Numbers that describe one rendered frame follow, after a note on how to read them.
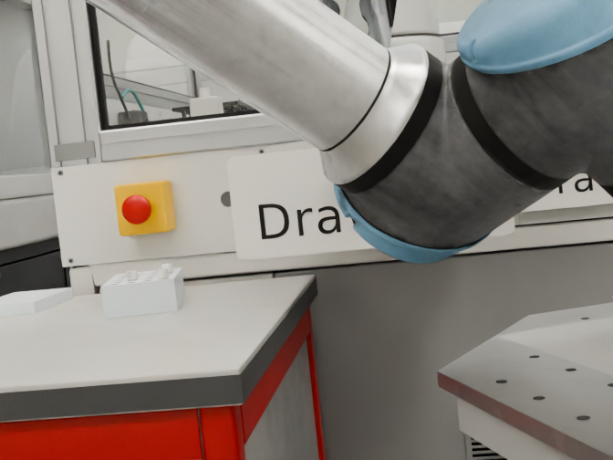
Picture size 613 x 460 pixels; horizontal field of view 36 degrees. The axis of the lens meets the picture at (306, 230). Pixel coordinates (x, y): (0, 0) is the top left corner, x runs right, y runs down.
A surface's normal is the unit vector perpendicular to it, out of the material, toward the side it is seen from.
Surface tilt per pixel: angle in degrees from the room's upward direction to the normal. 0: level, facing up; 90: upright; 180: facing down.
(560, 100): 121
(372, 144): 88
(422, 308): 90
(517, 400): 0
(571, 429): 0
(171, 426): 90
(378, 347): 90
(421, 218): 133
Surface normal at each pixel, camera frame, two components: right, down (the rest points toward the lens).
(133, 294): 0.06, 0.06
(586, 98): -0.29, 0.60
